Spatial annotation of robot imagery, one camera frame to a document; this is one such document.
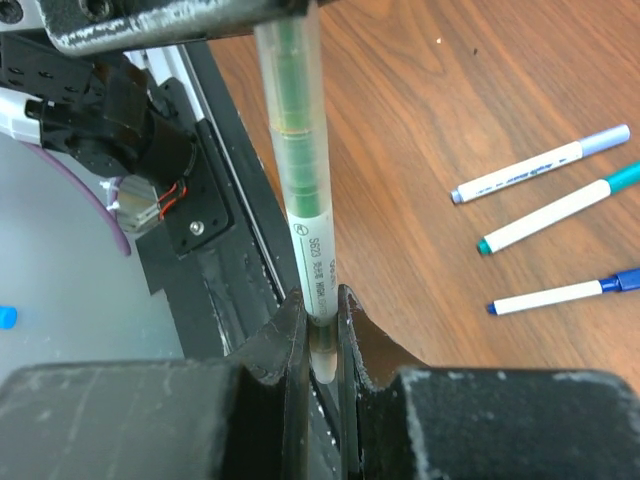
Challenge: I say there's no blue and white pen cap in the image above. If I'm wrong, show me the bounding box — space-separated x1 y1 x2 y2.
599 268 640 293

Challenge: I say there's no light blue pen cap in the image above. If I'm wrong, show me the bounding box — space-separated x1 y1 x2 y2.
578 124 631 158

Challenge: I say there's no white pen with dark-blue tip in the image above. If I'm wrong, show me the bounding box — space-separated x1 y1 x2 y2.
487 280 604 315

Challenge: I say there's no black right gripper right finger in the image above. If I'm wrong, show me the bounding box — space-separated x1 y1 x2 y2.
337 285 424 479

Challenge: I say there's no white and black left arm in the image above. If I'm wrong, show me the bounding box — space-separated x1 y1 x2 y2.
1 1 312 188

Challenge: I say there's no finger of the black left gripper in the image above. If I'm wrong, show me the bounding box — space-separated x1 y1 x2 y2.
37 0 310 56

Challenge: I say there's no white pen with blue end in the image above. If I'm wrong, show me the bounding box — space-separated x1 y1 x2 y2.
450 141 590 204

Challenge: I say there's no grey green pen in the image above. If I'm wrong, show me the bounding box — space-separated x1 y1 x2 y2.
254 1 338 384

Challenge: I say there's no small blue cap on floor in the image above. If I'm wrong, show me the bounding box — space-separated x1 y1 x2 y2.
0 306 17 330

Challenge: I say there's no white pen with teal tip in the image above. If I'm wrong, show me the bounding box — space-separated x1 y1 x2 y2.
477 179 613 255

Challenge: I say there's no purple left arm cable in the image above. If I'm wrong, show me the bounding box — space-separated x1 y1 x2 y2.
22 142 132 257

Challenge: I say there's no teal pen cap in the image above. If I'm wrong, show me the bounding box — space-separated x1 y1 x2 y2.
605 161 640 195

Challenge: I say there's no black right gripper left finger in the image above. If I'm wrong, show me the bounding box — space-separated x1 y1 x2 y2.
227 288 310 479

